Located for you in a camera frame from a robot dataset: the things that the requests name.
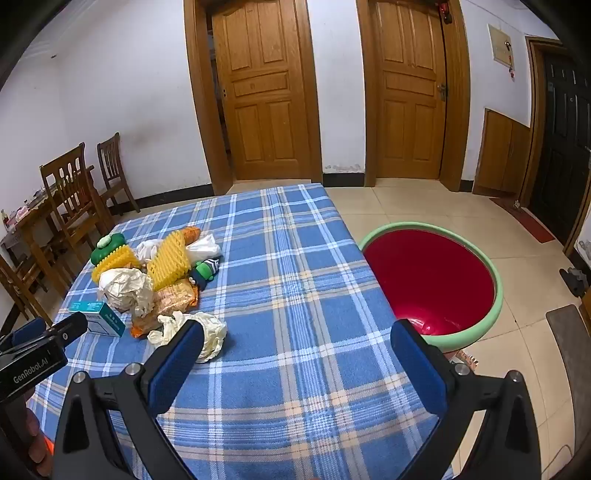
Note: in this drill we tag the low wooden wall cabinet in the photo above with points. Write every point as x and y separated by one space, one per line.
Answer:
501 152

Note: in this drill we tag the red door ornament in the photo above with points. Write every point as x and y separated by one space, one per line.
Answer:
445 13

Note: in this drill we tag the teal and white small box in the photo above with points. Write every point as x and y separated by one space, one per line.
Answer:
99 318

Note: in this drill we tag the wooden dining chair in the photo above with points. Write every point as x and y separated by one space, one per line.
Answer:
64 170
18 281
111 157

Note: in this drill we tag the pile of tabletop clutter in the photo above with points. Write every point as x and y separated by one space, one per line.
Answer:
21 214

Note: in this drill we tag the orange snack packet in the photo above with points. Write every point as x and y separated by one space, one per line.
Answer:
173 300

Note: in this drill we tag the small orange wrapper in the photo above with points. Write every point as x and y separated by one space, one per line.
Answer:
191 234

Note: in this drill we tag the green striped sock doll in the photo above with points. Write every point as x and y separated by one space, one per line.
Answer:
203 274

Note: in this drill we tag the yellow knobby plush toy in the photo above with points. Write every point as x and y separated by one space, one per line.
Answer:
168 263

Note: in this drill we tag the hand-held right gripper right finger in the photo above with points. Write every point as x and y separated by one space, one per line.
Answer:
418 369

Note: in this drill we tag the clear plastic bag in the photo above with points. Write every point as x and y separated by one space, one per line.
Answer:
147 251

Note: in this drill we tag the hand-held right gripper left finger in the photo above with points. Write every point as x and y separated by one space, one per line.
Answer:
178 369

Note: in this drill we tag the white plastic bag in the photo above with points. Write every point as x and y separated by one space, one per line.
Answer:
203 249

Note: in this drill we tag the dark grey slipper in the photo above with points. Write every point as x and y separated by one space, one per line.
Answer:
579 287
568 277

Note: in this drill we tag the red door mat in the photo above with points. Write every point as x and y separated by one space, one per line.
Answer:
526 221

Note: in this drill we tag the black metal door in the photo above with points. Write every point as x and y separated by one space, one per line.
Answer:
561 138

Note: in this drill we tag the grey floor mat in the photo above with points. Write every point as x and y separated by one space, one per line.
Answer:
570 350

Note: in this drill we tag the green plush toy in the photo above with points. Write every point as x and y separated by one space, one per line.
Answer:
108 247

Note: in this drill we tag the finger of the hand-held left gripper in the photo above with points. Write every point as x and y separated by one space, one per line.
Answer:
69 328
30 330

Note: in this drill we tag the red hanging tassel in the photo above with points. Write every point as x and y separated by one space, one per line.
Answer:
511 74

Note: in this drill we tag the beige wall meter box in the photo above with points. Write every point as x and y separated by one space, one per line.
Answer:
501 44

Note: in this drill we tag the blue plaid blanket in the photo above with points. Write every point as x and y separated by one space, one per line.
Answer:
286 277

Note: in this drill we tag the red basin with green rim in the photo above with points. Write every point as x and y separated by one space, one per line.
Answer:
434 277

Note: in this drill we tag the printed paper scrap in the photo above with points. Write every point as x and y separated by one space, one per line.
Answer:
466 359

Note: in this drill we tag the crumpled cream rubber glove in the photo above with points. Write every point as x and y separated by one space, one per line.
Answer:
207 330

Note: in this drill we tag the wooden frame of black door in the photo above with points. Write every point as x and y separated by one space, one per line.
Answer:
535 115

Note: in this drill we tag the person's left hand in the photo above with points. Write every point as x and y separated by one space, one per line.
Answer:
37 443

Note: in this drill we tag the crumpled white paper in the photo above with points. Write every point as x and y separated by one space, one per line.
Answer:
124 290

